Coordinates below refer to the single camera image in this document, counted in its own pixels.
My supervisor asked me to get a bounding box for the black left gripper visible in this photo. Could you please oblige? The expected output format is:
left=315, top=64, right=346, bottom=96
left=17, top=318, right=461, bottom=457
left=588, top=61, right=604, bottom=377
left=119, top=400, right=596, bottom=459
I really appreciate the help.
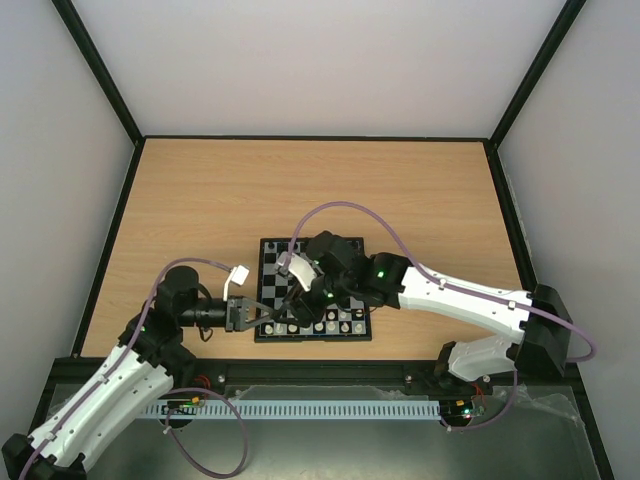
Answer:
left=181, top=294, right=279, bottom=331

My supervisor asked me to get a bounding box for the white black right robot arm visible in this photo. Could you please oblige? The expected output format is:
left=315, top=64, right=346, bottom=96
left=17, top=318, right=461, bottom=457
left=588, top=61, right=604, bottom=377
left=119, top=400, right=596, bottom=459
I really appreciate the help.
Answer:
left=272, top=231, right=572, bottom=392

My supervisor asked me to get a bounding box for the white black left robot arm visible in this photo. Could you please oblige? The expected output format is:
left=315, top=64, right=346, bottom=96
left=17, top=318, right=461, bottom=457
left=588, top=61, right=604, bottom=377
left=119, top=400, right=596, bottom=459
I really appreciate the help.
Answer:
left=1, top=258, right=273, bottom=479

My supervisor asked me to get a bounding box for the black and white chessboard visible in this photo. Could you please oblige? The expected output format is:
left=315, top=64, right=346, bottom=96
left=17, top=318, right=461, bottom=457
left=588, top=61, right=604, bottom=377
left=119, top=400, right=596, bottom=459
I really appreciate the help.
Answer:
left=254, top=237, right=373, bottom=343

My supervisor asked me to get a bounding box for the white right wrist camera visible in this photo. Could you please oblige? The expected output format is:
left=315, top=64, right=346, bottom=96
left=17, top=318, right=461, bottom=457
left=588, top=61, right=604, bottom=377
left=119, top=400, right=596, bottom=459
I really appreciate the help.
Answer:
left=276, top=251, right=317, bottom=292

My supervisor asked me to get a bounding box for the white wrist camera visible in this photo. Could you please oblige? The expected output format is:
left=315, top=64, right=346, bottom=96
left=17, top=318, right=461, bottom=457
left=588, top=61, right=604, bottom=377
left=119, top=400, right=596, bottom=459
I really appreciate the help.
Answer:
left=222, top=265, right=250, bottom=301
left=276, top=251, right=317, bottom=292

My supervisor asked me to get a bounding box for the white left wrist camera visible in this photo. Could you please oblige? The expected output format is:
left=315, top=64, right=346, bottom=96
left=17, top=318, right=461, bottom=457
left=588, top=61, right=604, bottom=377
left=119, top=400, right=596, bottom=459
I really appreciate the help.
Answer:
left=222, top=265, right=250, bottom=301

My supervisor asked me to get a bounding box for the black aluminium rail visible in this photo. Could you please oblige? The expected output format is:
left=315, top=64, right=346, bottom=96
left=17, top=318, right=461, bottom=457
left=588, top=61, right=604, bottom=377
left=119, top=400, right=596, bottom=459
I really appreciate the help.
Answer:
left=49, top=357, right=581, bottom=396

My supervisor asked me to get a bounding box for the white cable duct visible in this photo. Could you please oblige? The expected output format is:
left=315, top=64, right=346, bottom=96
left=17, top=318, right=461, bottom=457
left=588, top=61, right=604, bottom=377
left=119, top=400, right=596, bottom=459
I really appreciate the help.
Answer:
left=137, top=400, right=441, bottom=421

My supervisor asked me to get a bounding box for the black enclosure frame post left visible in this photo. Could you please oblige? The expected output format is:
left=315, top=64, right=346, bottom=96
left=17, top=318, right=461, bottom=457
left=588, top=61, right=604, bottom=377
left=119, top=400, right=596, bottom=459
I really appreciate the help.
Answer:
left=51, top=0, right=143, bottom=146

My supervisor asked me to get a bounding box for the black enclosure frame post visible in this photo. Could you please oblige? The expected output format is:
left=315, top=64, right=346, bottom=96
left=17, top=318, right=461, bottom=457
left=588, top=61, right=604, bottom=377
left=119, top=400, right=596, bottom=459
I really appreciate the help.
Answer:
left=490, top=0, right=587, bottom=149
left=51, top=0, right=143, bottom=146

